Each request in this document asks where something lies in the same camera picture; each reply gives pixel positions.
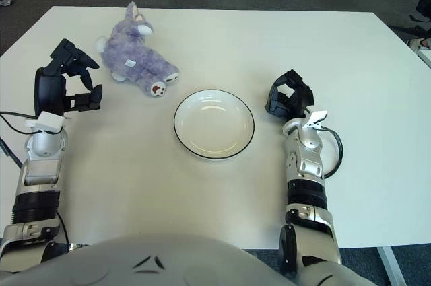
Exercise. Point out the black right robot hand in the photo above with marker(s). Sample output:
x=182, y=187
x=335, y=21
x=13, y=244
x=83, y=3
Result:
x=298, y=101

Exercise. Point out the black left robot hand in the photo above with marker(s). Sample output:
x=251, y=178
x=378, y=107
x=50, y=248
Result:
x=48, y=91

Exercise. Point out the purple plush rabbit doll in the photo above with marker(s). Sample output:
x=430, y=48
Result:
x=134, y=57

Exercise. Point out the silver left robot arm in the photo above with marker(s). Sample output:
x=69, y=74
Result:
x=40, y=165

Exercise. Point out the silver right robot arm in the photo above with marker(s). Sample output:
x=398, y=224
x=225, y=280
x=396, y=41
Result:
x=308, y=161

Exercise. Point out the white plate with black rim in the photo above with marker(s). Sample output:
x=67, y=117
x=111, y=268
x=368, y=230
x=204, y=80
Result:
x=213, y=124

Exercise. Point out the white sneaker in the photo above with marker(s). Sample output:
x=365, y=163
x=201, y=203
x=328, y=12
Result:
x=6, y=1

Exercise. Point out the white shoe with dark ankle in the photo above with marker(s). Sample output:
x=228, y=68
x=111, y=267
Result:
x=420, y=43

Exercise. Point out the white neighbouring table corner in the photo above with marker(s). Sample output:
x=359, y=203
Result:
x=426, y=56

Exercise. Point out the black chair legs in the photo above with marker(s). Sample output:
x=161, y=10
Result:
x=415, y=29

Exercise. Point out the black bag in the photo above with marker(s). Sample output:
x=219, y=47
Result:
x=425, y=3

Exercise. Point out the white table leg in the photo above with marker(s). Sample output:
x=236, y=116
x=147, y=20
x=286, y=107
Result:
x=390, y=266

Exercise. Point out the grey robot torso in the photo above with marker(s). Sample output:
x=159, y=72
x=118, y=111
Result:
x=168, y=262

